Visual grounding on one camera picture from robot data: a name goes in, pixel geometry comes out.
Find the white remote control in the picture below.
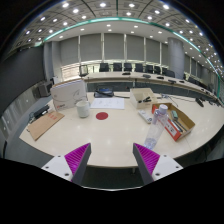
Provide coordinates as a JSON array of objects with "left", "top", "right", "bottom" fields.
[{"left": 137, "top": 109, "right": 153, "bottom": 125}]

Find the open brown cardboard box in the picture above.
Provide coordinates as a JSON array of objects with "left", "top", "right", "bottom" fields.
[{"left": 151, "top": 102, "right": 196, "bottom": 142}]

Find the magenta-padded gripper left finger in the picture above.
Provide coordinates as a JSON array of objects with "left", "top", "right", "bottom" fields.
[{"left": 41, "top": 142, "right": 92, "bottom": 186}]

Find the open white cardboard box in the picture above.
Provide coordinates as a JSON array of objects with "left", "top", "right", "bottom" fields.
[{"left": 129, "top": 87, "right": 158, "bottom": 110}]

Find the flat round red coaster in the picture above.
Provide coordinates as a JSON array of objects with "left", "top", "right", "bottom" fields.
[{"left": 95, "top": 111, "right": 109, "bottom": 121}]

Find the long curved conference desk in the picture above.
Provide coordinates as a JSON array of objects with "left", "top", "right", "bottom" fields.
[{"left": 63, "top": 71, "right": 221, "bottom": 102}]

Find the flat brown cardboard sheet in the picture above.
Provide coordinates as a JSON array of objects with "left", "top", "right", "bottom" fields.
[{"left": 26, "top": 110, "right": 65, "bottom": 142}]

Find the white ceramic mug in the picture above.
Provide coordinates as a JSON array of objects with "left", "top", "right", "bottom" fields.
[{"left": 75, "top": 99, "right": 92, "bottom": 119}]

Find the black stapler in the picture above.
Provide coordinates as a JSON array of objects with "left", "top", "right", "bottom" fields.
[{"left": 138, "top": 96, "right": 152, "bottom": 104}]

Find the black device with cables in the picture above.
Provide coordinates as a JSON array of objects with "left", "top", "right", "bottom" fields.
[{"left": 29, "top": 104, "right": 51, "bottom": 121}]

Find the printed white paper sheet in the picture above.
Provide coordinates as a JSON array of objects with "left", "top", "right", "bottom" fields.
[{"left": 89, "top": 97, "right": 126, "bottom": 110}]

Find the clear plastic water bottle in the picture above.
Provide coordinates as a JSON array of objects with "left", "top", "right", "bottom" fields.
[{"left": 143, "top": 103, "right": 170, "bottom": 150}]

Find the row of black office chairs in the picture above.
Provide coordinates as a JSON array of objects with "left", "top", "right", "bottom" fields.
[{"left": 98, "top": 62, "right": 205, "bottom": 88}]

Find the group of ceiling lights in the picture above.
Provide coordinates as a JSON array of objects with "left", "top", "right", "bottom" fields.
[{"left": 19, "top": 1, "right": 224, "bottom": 68}]

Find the white paper carton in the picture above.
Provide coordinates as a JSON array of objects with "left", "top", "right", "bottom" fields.
[{"left": 49, "top": 78, "right": 89, "bottom": 112}]

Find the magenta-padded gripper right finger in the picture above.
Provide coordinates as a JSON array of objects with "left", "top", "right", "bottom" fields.
[{"left": 132, "top": 142, "right": 184, "bottom": 186}]

